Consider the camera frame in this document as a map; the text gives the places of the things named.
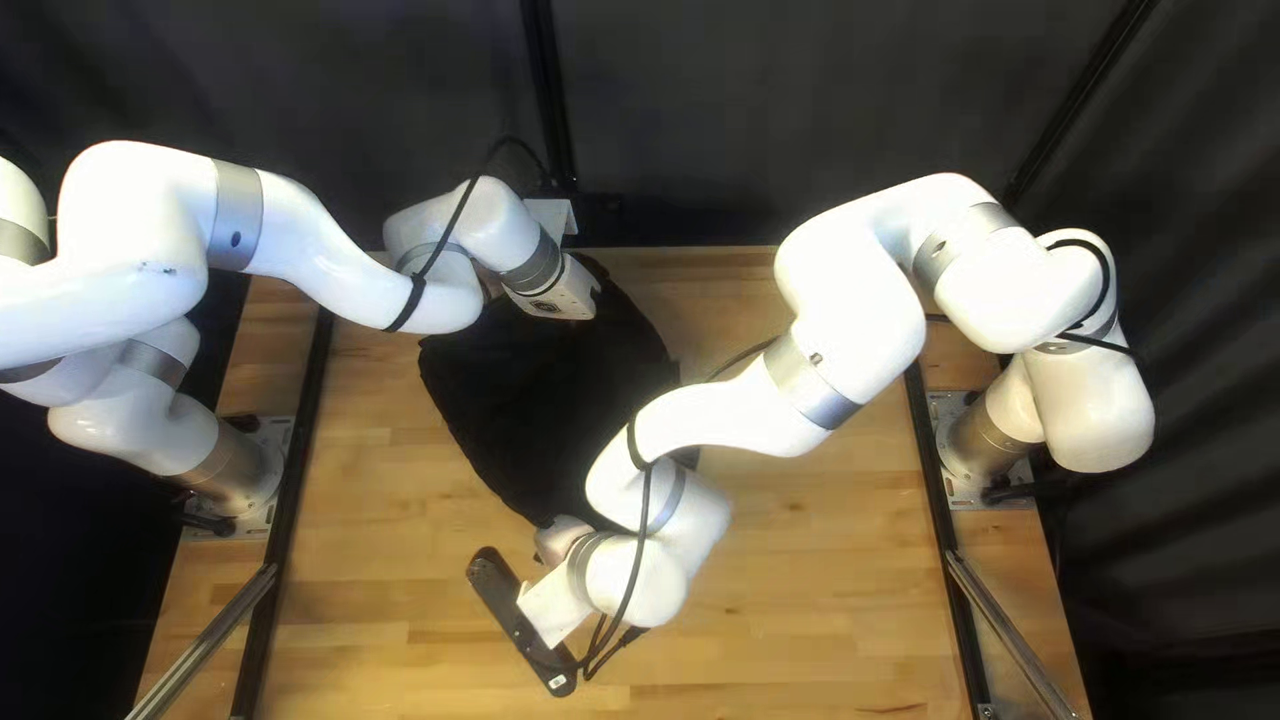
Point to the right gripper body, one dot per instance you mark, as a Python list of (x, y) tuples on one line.
[(560, 540)]

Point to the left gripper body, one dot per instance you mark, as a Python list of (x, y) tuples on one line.
[(560, 295)]

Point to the black backpack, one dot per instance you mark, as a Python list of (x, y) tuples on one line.
[(540, 400)]

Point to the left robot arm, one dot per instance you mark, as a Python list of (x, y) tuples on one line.
[(130, 240)]

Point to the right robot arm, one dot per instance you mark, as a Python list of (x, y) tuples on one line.
[(860, 290)]

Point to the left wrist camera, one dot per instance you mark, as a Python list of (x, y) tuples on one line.
[(520, 175)]

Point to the black frame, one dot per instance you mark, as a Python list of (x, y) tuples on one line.
[(545, 80)]

